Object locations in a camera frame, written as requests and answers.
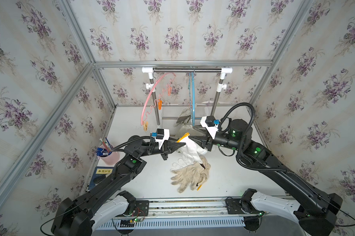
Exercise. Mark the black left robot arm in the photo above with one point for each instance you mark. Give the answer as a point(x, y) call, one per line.
point(85, 214)

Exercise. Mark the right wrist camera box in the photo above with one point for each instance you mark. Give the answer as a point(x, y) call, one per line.
point(210, 123)

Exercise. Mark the small circuit board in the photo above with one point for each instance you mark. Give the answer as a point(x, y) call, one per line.
point(131, 223)

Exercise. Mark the yellow clothes peg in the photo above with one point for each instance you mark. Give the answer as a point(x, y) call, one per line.
point(145, 125)

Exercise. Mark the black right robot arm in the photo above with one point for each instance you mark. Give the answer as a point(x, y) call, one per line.
point(314, 210)

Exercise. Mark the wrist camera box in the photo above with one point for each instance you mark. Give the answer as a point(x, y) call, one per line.
point(210, 123)
point(160, 136)

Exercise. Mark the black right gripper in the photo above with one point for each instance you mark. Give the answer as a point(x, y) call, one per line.
point(204, 142)

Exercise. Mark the white and steel drying rack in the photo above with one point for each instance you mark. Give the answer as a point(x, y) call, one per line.
point(177, 78)

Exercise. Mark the pink clothes peg on pink hanger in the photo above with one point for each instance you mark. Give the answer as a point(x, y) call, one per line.
point(169, 90)

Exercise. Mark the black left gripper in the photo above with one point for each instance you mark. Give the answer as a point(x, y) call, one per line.
point(169, 147)

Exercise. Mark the white knit glove yellow cuff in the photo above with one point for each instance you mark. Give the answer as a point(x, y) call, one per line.
point(191, 151)

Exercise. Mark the orange clothes peg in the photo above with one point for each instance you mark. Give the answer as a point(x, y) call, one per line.
point(159, 103)

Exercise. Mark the blue wavy hanger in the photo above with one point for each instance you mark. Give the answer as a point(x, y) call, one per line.
point(191, 88)

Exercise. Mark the white glove with grey strap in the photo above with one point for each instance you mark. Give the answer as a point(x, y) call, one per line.
point(192, 130)

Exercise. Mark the pink pen cup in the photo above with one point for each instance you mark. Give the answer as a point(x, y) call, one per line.
point(111, 159)

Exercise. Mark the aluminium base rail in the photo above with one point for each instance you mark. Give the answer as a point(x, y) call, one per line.
point(177, 206)

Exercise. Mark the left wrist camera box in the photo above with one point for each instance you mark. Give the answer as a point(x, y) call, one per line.
point(160, 136)

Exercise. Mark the blue book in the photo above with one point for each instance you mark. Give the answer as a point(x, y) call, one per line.
point(99, 174)

